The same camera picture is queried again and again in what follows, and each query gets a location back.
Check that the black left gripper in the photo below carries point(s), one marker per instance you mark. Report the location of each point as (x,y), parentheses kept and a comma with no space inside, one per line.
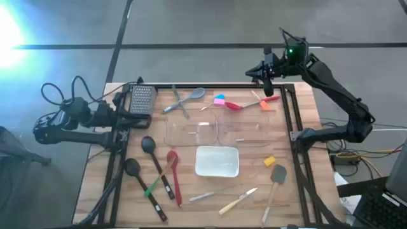
(114,114)

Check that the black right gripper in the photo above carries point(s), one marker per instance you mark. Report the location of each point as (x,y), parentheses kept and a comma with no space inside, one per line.
(281,65)

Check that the black plastic ladle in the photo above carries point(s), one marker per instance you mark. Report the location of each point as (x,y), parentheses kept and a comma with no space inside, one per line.
(132,167)
(148,144)

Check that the metal tweezers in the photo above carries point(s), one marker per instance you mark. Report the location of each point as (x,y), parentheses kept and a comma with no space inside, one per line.
(201,197)

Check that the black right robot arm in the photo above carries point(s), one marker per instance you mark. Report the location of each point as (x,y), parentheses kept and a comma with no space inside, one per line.
(334,86)

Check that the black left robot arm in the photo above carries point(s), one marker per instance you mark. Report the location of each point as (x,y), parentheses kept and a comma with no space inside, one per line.
(79,137)

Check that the metal box grater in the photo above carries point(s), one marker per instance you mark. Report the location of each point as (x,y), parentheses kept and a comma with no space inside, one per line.
(142,99)

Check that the clear plastic container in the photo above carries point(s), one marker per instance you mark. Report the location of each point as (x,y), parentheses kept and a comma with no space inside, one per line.
(190,128)
(245,128)

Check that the grey silicone spoon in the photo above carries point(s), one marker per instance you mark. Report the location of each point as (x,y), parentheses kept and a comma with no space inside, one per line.
(197,93)

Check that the red slotted spoon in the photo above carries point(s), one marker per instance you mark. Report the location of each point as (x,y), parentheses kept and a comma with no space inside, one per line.
(175,178)

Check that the white rectangular tray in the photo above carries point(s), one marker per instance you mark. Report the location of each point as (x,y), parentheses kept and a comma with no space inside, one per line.
(217,161)

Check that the black power box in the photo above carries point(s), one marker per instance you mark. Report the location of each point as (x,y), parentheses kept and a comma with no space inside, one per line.
(345,159)

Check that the black side stand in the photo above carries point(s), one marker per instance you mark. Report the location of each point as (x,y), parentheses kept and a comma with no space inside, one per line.
(359,188)

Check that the white paper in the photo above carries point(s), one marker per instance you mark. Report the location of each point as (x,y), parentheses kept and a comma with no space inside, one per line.
(349,203)

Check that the black laptop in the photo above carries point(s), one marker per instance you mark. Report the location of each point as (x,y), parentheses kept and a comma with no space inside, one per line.
(381,210)

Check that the black aluminium frame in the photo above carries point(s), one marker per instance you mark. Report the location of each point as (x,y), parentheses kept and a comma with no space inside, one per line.
(222,86)

